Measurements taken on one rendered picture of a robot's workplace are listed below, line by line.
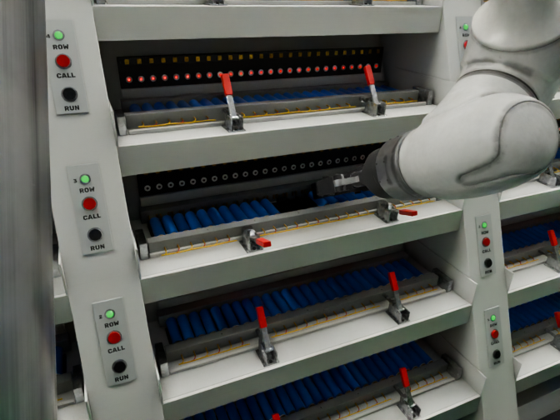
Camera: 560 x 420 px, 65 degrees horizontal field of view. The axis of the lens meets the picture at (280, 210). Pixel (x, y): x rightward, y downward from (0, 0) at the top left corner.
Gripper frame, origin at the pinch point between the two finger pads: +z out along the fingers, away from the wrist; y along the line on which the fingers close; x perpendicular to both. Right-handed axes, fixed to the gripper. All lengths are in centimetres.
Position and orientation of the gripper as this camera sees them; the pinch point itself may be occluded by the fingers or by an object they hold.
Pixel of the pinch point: (331, 187)
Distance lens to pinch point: 80.9
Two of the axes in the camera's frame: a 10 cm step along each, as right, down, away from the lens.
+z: -3.6, 0.8, 9.3
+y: -9.1, 1.7, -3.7
